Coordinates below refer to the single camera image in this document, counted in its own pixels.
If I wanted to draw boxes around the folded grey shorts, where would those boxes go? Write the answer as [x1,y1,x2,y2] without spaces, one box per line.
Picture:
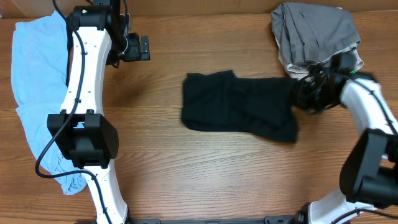
[271,2,361,66]

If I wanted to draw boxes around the light blue t-shirt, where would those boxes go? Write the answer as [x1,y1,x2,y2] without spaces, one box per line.
[11,10,88,196]

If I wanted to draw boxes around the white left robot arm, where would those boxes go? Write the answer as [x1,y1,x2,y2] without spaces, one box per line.
[44,0,150,223]

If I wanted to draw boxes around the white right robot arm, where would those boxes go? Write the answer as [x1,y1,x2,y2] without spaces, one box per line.
[289,53,397,223]

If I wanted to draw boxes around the black t-shirt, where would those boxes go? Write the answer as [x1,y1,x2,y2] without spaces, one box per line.
[181,70,299,142]

